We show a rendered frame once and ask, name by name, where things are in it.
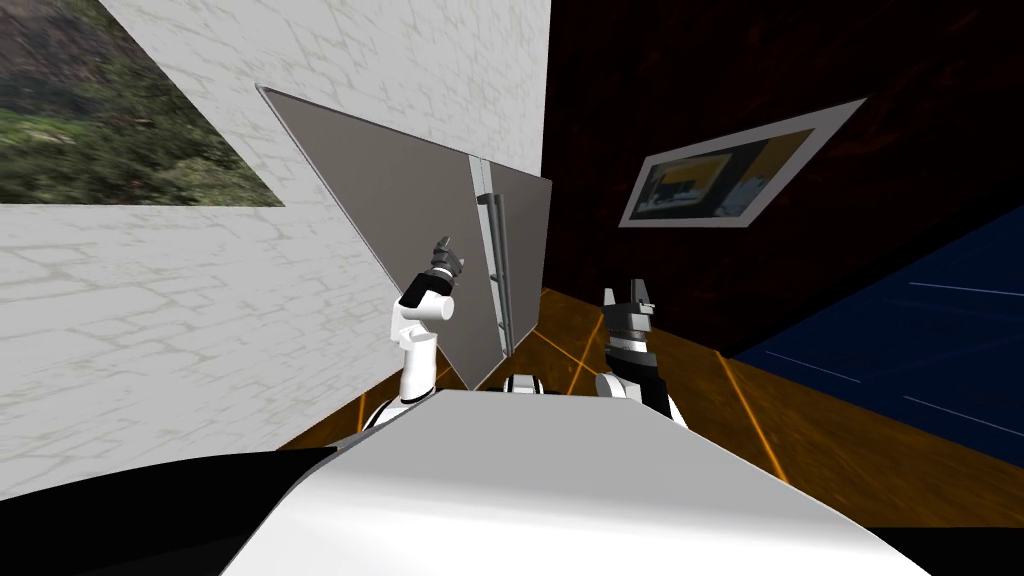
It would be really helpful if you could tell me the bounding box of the dark grey bar handle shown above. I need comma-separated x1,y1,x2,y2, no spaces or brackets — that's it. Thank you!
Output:
493,194,517,357

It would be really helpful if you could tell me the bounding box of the white framed wall picture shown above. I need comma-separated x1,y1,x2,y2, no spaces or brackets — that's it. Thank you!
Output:
617,96,870,230

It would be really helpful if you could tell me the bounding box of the pale grey bar handle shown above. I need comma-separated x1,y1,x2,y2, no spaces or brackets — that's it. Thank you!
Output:
476,192,509,358

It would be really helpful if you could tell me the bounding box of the narrow grey refrigerator door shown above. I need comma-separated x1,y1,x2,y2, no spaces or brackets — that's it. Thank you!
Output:
483,158,555,359

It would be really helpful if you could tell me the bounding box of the window with green landscape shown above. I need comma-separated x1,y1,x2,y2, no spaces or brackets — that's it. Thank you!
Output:
0,0,286,209

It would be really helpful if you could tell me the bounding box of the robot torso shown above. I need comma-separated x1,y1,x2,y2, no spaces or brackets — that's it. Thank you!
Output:
219,372,934,576

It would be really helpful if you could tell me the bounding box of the wide grey refrigerator door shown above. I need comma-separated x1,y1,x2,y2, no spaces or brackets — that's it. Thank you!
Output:
255,84,507,392

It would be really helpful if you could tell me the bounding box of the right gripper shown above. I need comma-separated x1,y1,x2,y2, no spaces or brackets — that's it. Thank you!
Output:
601,278,657,341

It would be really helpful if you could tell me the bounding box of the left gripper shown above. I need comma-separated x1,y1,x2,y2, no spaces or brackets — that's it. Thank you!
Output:
430,235,468,281

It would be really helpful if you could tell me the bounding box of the grey refrigerator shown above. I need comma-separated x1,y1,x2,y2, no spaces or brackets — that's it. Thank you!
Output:
255,84,555,392

